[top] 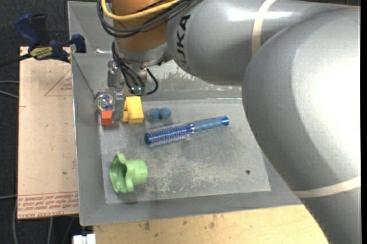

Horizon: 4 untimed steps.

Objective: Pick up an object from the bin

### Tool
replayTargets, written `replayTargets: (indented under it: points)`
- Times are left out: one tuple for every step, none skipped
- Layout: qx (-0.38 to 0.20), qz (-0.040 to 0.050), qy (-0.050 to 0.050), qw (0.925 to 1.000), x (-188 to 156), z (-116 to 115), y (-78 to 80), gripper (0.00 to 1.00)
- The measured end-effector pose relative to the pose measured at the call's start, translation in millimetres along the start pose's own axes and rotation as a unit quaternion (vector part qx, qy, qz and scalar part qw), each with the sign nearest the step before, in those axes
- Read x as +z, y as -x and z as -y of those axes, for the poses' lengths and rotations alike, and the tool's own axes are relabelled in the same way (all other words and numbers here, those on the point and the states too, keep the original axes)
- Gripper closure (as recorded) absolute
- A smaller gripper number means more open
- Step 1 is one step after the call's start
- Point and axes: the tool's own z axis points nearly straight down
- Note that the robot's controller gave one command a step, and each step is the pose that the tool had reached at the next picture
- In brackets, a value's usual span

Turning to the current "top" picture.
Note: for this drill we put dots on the orange-red toy block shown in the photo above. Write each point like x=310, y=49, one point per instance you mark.
x=107, y=118

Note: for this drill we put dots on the blue hairbrush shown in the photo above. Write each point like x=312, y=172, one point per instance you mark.
x=177, y=131

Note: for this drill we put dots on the yellow toy block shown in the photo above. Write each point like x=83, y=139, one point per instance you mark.
x=134, y=109

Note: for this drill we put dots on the blue toy berries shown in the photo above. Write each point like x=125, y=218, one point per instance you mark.
x=160, y=114

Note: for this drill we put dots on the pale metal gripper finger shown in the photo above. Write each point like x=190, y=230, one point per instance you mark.
x=119, y=105

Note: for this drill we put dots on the brown cardboard board red print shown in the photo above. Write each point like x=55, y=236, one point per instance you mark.
x=46, y=136

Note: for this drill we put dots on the grey metal bin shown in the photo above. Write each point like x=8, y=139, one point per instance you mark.
x=200, y=168

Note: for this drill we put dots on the green plastic cup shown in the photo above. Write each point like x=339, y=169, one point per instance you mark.
x=129, y=172

